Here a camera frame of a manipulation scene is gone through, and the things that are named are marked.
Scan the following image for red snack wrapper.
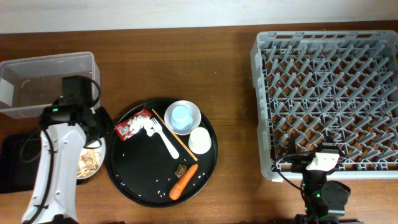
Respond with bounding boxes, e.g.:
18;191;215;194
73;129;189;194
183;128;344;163
115;109;152;141

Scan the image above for rice and food scraps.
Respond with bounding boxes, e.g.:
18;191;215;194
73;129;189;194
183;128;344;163
77;149;100;179

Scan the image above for small white bowl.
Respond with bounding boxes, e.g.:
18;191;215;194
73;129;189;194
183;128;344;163
164;100;201;136

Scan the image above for orange carrot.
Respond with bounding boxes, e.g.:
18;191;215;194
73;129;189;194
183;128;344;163
169;164;198;200

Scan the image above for brown food chunk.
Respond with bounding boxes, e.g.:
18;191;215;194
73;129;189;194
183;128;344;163
175;164;187;179

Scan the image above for white plastic fork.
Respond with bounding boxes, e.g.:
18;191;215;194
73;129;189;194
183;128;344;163
150;117;179;159

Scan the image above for clear plastic bin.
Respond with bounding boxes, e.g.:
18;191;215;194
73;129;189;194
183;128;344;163
1;52;100;119

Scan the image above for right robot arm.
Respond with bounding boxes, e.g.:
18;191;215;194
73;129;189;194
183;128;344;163
286;134;351;223

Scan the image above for white tissue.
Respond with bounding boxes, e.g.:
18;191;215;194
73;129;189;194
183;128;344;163
127;115;155;137

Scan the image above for round black serving tray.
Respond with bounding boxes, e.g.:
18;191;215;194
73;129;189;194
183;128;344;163
105;116;218;208

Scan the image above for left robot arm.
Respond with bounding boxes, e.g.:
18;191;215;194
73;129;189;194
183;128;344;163
22;75;114;223

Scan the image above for grey dishwasher rack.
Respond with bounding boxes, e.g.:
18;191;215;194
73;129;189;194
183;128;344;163
251;30;397;182

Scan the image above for white plate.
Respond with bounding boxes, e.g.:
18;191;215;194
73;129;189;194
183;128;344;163
76;138;106;180

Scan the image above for light blue cup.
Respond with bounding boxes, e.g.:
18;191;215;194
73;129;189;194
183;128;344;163
171;105;193;131

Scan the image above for wooden chopstick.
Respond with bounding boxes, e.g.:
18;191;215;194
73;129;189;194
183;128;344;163
152;109;198;161

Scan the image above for white cup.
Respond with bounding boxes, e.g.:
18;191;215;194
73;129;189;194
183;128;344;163
188;127;212;154

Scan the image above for black rectangular tray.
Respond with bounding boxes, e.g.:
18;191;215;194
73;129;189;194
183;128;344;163
1;129;41;194

